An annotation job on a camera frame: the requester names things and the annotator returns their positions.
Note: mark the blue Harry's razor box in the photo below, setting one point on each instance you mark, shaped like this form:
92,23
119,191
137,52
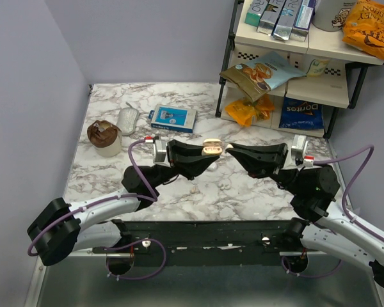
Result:
173,118

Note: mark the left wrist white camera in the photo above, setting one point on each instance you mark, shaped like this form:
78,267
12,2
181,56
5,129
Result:
160,154

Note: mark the beige earbud charging case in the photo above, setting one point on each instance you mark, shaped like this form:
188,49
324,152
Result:
212,146

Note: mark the blue Doritos bag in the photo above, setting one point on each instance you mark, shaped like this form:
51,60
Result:
301,115

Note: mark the teal toothpaste box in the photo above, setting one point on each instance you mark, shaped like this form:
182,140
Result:
255,12

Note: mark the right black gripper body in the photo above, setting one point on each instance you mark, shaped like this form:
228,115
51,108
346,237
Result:
280,163

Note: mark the orange kettle chips bag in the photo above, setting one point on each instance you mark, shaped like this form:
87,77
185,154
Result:
364,28

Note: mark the white earbud charging case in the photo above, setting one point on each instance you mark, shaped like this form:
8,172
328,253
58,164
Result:
212,167

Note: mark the wrist white camera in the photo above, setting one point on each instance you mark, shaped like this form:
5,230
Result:
160,154
299,151

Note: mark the gold blue snack bag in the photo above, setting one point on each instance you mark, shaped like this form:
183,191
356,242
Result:
259,76

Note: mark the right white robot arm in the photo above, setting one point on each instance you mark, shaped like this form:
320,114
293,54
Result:
322,223

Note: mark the orange snack bag lower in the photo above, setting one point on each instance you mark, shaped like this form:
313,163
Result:
246,113

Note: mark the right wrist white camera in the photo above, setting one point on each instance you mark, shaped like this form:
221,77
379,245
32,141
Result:
299,151

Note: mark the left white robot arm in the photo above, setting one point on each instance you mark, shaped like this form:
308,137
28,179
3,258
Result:
63,227

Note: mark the black frame shelf rack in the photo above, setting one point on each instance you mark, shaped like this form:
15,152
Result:
338,87

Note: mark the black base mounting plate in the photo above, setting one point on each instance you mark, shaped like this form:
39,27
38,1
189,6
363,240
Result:
209,243

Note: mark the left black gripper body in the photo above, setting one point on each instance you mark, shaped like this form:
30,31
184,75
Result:
171,156

